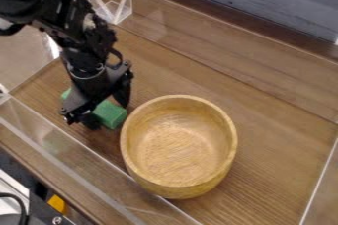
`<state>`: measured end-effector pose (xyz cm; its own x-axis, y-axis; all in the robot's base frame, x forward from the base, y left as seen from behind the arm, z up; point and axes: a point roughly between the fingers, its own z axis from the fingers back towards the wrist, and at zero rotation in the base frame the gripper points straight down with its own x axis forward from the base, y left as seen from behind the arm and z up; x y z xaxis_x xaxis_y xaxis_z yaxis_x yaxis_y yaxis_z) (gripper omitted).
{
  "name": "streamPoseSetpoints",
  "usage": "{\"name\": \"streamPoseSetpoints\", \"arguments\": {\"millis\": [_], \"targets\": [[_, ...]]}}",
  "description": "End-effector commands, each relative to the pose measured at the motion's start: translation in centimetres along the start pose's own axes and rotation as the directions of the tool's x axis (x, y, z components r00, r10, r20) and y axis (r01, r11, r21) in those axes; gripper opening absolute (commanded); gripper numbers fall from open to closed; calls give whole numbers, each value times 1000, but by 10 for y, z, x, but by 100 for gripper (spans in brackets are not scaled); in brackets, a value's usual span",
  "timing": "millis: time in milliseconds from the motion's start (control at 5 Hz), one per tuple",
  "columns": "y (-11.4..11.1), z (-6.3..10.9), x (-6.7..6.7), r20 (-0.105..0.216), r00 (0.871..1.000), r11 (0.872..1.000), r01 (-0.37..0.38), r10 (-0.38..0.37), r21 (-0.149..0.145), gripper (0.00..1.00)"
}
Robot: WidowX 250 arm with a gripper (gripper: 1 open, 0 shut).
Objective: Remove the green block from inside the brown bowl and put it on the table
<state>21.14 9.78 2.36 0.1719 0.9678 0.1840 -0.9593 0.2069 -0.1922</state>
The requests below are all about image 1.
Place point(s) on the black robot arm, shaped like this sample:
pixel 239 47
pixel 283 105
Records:
pixel 77 28

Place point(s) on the yellow label sticker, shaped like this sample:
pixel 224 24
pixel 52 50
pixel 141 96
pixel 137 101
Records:
pixel 58 204

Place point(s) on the green rectangular block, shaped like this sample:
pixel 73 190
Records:
pixel 77 104

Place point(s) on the clear acrylic front barrier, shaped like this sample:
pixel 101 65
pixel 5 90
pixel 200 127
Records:
pixel 78 163

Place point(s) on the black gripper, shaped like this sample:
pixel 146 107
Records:
pixel 112 82

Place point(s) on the brown wooden bowl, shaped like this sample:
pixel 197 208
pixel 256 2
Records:
pixel 178 144

